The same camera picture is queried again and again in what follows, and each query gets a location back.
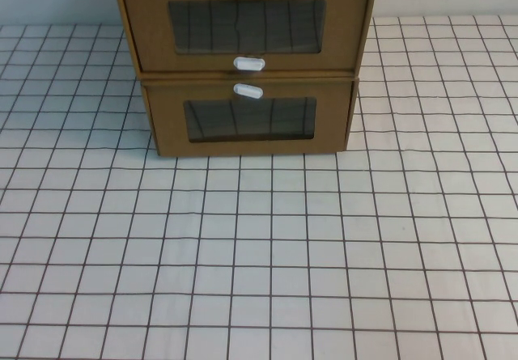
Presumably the white plastic drawer handle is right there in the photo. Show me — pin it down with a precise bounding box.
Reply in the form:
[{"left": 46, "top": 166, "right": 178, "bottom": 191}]
[
  {"left": 232, "top": 83, "right": 265, "bottom": 100},
  {"left": 231, "top": 55, "right": 268, "bottom": 72}
]

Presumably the brown cardboard drawer with window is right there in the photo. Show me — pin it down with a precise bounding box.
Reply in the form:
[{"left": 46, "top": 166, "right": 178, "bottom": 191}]
[
  {"left": 119, "top": 0, "right": 374, "bottom": 72},
  {"left": 145, "top": 79, "right": 354, "bottom": 154}
]

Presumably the white grid tablecloth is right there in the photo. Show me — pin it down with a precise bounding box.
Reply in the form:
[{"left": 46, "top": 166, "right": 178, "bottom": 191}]
[{"left": 0, "top": 11, "right": 518, "bottom": 360}]

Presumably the lower cardboard drawer with window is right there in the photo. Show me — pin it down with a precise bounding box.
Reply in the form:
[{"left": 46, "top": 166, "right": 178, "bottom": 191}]
[{"left": 139, "top": 75, "right": 362, "bottom": 159}]

